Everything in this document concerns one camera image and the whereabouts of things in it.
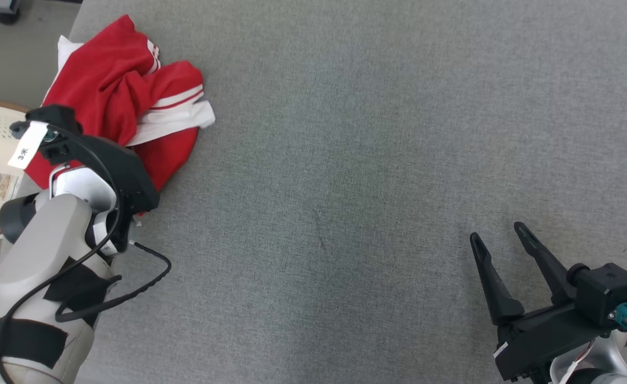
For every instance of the red t-shirt white sleeves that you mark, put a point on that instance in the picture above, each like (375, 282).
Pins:
(105, 85)

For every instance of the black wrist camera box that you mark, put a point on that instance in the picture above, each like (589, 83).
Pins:
(57, 117)
(607, 293)

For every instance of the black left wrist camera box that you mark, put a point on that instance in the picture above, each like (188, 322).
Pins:
(57, 117)

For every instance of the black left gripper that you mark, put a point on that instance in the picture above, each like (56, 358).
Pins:
(129, 176)

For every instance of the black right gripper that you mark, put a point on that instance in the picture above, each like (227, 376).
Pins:
(543, 336)

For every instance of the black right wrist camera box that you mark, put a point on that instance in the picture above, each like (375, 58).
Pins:
(607, 293)

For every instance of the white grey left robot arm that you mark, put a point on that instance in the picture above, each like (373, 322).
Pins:
(41, 256)

